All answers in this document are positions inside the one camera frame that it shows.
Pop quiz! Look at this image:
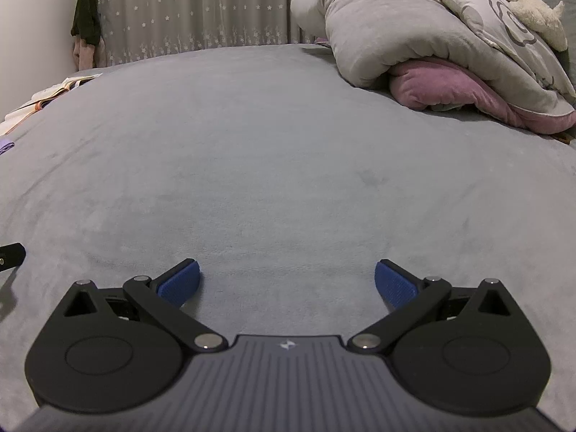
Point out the open book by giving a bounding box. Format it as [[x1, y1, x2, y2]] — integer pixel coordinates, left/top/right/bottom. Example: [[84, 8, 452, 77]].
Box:
[[0, 73, 103, 136]]

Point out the printed grey quilt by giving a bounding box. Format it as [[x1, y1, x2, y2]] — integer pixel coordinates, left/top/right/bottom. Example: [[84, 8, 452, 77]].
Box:
[[355, 0, 576, 100]]

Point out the pink pillow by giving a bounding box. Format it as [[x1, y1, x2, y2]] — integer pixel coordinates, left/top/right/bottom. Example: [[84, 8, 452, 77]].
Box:
[[389, 58, 576, 135]]

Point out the grey duvet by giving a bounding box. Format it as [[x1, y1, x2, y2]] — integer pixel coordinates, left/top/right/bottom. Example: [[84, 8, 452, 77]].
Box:
[[289, 0, 576, 118]]

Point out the white plush toy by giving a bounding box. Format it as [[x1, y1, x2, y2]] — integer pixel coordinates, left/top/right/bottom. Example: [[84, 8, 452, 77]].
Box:
[[486, 0, 568, 52]]

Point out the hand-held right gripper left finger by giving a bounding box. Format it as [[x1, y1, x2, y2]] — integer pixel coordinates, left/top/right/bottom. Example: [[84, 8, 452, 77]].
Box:
[[63, 258, 228, 352]]

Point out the dark hanging garment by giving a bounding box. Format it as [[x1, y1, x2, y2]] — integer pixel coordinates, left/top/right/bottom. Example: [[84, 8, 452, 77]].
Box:
[[70, 0, 102, 46]]

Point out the pink hanging garment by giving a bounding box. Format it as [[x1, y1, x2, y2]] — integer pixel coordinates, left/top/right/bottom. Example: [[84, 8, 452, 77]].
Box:
[[73, 35, 109, 72]]

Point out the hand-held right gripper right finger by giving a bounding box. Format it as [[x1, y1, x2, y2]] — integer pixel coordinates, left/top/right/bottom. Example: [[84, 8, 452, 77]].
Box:
[[350, 258, 514, 354]]

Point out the grey star-patterned curtain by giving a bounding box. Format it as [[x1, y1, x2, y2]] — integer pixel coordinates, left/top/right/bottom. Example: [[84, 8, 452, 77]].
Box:
[[92, 0, 388, 67]]

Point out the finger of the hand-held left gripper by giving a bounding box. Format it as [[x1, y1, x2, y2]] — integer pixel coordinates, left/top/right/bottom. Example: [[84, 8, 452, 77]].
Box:
[[0, 242, 26, 274]]

